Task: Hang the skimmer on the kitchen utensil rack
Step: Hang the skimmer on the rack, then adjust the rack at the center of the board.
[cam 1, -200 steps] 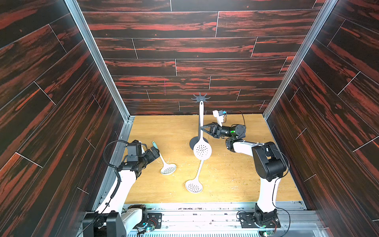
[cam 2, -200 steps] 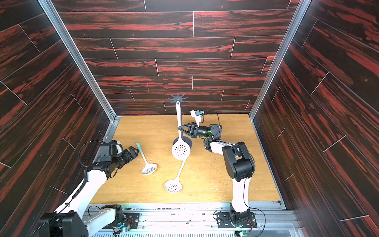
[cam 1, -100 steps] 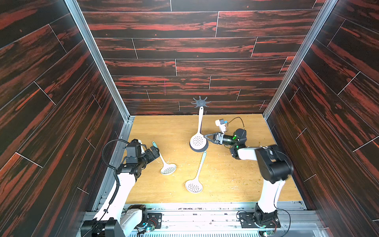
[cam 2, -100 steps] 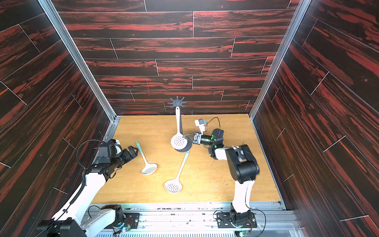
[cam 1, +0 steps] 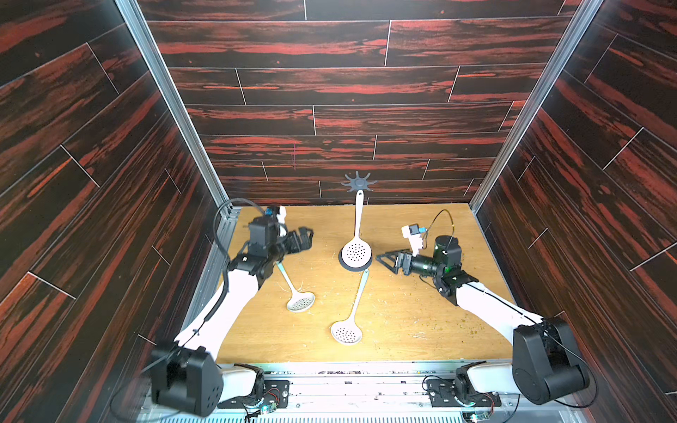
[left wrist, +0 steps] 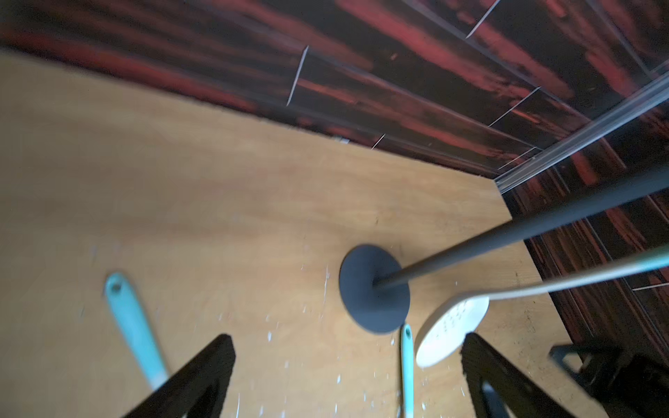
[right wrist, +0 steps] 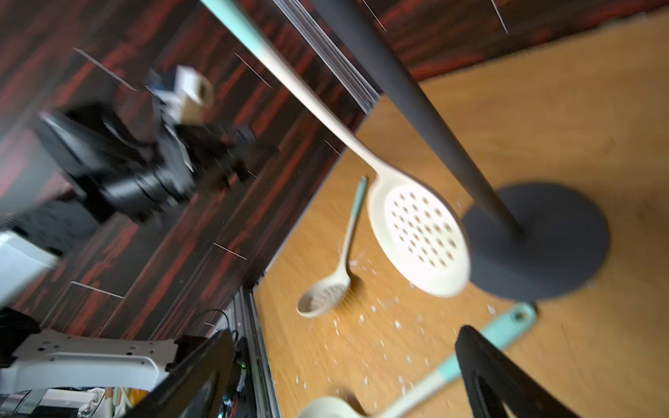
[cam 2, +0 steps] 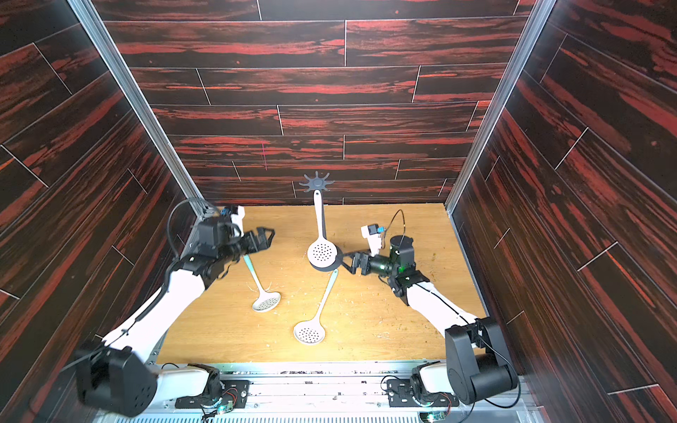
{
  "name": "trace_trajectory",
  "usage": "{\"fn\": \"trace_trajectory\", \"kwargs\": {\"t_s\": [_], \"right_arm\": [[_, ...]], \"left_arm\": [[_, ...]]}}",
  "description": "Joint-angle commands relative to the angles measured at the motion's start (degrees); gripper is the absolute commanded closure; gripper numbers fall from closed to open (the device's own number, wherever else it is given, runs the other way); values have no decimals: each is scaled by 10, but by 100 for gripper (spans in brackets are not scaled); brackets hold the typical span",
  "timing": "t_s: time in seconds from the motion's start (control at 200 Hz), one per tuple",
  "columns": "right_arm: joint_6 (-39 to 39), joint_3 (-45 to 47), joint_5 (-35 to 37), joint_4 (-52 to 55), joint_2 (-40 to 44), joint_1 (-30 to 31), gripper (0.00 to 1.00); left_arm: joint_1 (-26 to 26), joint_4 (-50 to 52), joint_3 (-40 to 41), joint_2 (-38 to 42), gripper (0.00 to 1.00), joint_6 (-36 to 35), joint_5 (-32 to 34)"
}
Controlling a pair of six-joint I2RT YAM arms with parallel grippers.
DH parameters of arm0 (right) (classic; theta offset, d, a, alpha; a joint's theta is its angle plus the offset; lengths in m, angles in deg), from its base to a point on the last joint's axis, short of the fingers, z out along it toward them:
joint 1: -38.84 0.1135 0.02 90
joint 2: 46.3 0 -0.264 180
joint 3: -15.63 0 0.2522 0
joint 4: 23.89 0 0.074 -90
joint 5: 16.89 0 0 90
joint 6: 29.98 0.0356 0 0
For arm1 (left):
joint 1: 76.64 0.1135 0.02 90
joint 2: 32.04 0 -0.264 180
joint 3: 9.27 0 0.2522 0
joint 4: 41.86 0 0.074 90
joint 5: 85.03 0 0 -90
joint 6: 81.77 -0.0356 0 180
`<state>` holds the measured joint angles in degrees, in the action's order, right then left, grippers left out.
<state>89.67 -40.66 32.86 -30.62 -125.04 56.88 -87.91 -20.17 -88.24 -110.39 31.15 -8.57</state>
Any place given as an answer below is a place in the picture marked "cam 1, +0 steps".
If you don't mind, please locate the white teal skimmer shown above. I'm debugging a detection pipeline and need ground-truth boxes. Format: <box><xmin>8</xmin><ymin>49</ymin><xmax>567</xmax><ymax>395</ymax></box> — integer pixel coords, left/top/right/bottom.
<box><xmin>277</xmin><ymin>262</ymin><xmax>316</xmax><ymax>313</ymax></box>
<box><xmin>340</xmin><ymin>190</ymin><xmax>373</xmax><ymax>271</ymax></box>
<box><xmin>331</xmin><ymin>269</ymin><xmax>370</xmax><ymax>345</ymax></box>

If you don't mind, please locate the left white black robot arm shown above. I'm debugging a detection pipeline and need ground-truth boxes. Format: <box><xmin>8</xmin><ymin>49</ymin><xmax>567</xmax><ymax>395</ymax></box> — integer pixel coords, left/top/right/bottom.
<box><xmin>149</xmin><ymin>215</ymin><xmax>314</xmax><ymax>417</ymax></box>

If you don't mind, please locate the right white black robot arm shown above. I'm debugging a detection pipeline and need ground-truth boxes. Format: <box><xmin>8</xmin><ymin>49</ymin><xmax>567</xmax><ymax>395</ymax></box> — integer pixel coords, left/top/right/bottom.
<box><xmin>377</xmin><ymin>235</ymin><xmax>593</xmax><ymax>405</ymax></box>

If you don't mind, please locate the grey utensil rack stand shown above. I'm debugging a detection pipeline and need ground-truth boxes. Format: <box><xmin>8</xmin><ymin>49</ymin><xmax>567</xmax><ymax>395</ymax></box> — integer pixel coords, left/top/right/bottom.
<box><xmin>337</xmin><ymin>170</ymin><xmax>378</xmax><ymax>273</ymax></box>

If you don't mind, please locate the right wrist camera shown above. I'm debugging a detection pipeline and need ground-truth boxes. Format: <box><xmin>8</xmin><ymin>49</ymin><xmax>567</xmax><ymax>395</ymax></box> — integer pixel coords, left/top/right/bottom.
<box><xmin>401</xmin><ymin>224</ymin><xmax>428</xmax><ymax>257</ymax></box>

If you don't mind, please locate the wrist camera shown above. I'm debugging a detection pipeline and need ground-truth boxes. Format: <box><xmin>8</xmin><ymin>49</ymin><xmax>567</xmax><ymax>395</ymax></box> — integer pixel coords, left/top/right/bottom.
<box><xmin>266</xmin><ymin>206</ymin><xmax>287</xmax><ymax>225</ymax></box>
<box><xmin>401</xmin><ymin>224</ymin><xmax>428</xmax><ymax>257</ymax></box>

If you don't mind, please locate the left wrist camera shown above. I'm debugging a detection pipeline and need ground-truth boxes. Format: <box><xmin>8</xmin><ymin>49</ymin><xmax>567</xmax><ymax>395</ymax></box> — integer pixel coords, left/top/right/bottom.
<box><xmin>266</xmin><ymin>206</ymin><xmax>287</xmax><ymax>225</ymax></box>

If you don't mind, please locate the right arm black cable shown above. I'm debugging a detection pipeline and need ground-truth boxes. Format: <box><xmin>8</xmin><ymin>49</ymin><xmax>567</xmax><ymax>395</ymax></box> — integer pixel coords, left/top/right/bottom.
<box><xmin>425</xmin><ymin>208</ymin><xmax>456</xmax><ymax>250</ymax></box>

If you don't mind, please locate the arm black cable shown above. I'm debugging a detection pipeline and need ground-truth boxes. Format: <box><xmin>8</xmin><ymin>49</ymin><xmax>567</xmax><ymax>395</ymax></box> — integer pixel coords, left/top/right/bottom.
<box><xmin>425</xmin><ymin>208</ymin><xmax>456</xmax><ymax>250</ymax></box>
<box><xmin>211</xmin><ymin>197</ymin><xmax>268</xmax><ymax>318</ymax></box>

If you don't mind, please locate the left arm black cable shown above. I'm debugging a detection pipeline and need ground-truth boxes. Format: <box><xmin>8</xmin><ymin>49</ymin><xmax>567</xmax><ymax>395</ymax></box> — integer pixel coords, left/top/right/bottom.
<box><xmin>211</xmin><ymin>197</ymin><xmax>268</xmax><ymax>318</ymax></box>

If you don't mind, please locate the left aluminium corner post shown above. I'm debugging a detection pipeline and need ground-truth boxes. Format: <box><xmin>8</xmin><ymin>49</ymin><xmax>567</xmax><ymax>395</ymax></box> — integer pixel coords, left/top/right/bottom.
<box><xmin>115</xmin><ymin>0</ymin><xmax>228</xmax><ymax>317</ymax></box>

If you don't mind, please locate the aluminium corner post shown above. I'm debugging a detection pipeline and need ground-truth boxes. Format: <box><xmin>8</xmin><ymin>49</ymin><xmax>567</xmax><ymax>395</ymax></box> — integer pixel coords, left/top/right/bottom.
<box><xmin>115</xmin><ymin>0</ymin><xmax>228</xmax><ymax>317</ymax></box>
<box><xmin>469</xmin><ymin>0</ymin><xmax>603</xmax><ymax>215</ymax></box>

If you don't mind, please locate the aluminium front rail frame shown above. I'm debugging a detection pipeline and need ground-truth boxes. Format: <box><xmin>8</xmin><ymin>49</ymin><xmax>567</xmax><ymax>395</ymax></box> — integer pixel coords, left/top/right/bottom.
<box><xmin>134</xmin><ymin>360</ymin><xmax>588</xmax><ymax>423</ymax></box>

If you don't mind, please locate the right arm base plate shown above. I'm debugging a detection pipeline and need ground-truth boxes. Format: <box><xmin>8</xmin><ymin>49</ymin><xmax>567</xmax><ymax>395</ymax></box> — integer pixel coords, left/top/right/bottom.
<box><xmin>421</xmin><ymin>375</ymin><xmax>502</xmax><ymax>409</ymax></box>

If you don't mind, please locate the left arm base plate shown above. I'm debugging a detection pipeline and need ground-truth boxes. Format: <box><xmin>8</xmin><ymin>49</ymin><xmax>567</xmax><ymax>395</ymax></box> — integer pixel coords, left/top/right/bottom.
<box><xmin>217</xmin><ymin>379</ymin><xmax>290</xmax><ymax>412</ymax></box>

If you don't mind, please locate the right aluminium corner post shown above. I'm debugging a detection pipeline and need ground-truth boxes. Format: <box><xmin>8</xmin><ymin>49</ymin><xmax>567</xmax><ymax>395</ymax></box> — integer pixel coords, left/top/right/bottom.
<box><xmin>469</xmin><ymin>0</ymin><xmax>603</xmax><ymax>215</ymax></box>

